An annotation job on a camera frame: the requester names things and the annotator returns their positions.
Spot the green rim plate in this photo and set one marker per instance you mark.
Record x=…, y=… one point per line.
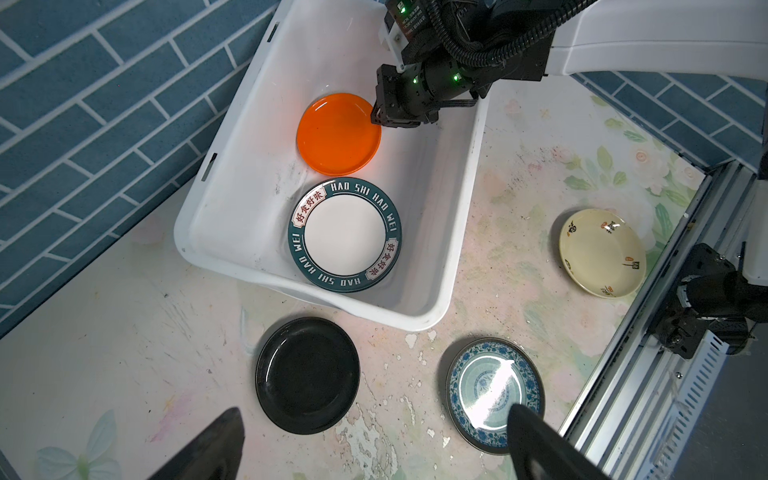
x=345, y=235

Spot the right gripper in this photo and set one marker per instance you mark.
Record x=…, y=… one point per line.
x=415, y=96

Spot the cream yellow plate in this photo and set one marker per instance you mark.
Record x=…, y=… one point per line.
x=602, y=254

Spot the black round plate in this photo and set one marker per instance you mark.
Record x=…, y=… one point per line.
x=307, y=375

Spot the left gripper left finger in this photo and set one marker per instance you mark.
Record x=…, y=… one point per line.
x=215, y=453

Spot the white plastic bin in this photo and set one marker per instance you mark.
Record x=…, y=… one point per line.
x=243, y=215

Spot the orange round plate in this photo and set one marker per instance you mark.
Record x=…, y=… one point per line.
x=335, y=136

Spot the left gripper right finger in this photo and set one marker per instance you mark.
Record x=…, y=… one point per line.
x=539, y=452

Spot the aluminium rail frame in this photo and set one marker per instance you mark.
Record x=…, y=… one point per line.
x=641, y=403

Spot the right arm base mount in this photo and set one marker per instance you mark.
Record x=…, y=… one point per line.
x=708, y=295

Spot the green patterned small plate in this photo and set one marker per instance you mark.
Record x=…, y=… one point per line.
x=485, y=379

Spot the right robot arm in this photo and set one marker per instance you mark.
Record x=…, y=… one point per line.
x=686, y=81

